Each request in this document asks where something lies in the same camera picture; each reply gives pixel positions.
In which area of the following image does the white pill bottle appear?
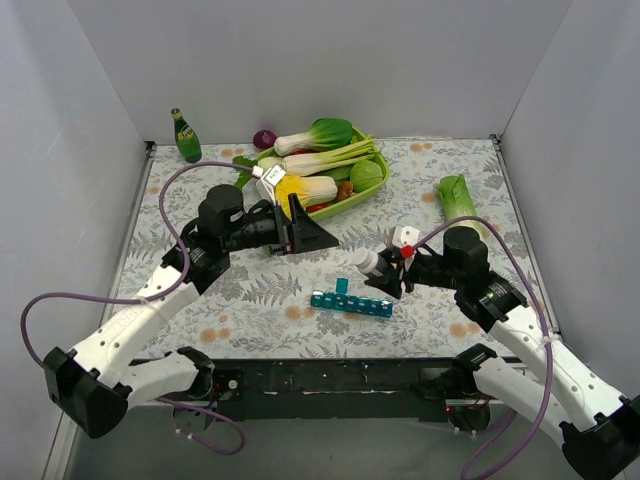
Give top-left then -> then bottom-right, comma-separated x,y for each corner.
353,248 -> 379,275

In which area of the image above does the teal weekly pill organizer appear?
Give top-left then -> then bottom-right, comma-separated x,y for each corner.
310,278 -> 394,318

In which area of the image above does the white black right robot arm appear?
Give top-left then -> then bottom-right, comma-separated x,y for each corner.
354,226 -> 639,479

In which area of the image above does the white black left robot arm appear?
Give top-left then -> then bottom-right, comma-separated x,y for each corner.
43,185 -> 339,439

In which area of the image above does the lime green plastic basket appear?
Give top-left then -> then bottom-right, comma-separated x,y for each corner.
256,125 -> 390,220

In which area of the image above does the red pepper toy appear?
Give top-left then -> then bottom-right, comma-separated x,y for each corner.
306,203 -> 329,213

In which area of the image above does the yellow bok choy toy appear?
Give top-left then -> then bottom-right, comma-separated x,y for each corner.
275,175 -> 338,215

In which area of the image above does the brown mushroom toy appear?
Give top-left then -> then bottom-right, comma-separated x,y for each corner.
335,181 -> 354,202

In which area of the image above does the celery stalk toy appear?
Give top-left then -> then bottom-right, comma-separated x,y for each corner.
248,134 -> 375,176

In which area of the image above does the floral table mat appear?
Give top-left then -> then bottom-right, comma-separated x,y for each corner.
140,139 -> 536,359

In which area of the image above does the napa cabbage toy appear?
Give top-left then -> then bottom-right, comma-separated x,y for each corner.
436,174 -> 477,223

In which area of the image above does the round green cabbage toy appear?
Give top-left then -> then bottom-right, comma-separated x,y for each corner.
349,160 -> 384,193

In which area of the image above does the purple onion toy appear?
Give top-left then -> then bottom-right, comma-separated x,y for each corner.
252,129 -> 277,150

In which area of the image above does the green bok choy toy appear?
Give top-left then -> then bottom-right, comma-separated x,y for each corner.
274,118 -> 353,157

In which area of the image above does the green glass bottle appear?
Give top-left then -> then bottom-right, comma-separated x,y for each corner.
171,108 -> 202,163

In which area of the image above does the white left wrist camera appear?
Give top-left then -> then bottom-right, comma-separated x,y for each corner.
251,165 -> 286,205

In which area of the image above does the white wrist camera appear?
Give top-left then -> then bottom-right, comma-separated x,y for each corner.
251,165 -> 286,205
388,226 -> 420,259

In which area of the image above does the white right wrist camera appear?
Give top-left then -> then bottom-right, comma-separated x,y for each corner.
388,226 -> 420,259

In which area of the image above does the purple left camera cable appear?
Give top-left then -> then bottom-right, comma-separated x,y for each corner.
20,160 -> 261,455

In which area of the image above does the black front mounting rail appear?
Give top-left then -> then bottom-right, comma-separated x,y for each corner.
154,355 -> 506,426

